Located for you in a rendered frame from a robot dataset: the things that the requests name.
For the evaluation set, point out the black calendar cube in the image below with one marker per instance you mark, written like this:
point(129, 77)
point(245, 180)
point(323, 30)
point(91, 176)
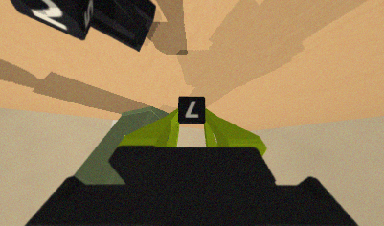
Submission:
point(191, 110)
point(72, 17)

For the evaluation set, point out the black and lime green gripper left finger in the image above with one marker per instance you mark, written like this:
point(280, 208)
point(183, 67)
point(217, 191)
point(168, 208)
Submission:
point(155, 134)

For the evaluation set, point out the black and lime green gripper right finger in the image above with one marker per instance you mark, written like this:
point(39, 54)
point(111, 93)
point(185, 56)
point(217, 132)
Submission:
point(229, 135)

